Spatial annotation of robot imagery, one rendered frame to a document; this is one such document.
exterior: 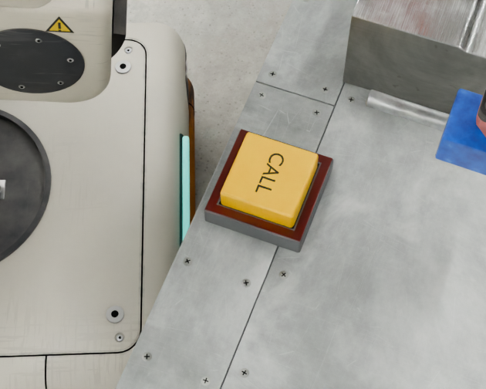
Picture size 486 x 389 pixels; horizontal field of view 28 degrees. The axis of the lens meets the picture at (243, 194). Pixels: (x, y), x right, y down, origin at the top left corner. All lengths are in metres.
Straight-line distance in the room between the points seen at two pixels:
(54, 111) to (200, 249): 0.74
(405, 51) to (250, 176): 0.16
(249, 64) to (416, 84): 1.04
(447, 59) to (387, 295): 0.19
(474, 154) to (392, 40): 0.16
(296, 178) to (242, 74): 1.08
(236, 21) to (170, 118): 0.49
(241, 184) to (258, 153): 0.03
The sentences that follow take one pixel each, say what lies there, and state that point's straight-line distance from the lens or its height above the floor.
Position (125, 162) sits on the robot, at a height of 0.28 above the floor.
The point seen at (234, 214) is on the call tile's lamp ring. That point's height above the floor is 0.82.
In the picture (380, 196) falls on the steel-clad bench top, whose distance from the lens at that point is 0.78.
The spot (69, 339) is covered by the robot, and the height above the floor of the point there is 0.28.
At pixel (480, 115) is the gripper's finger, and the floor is 1.02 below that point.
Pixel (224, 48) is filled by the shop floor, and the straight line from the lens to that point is 1.85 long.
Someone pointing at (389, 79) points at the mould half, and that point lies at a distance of 0.81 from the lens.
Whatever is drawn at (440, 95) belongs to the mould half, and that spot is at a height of 0.82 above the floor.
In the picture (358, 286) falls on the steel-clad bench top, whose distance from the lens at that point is 0.75.
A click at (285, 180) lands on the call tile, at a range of 0.74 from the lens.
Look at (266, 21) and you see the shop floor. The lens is 1.89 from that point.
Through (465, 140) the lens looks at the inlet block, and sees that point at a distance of 0.64.
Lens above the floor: 1.49
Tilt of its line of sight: 62 degrees down
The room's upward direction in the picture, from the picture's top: 1 degrees counter-clockwise
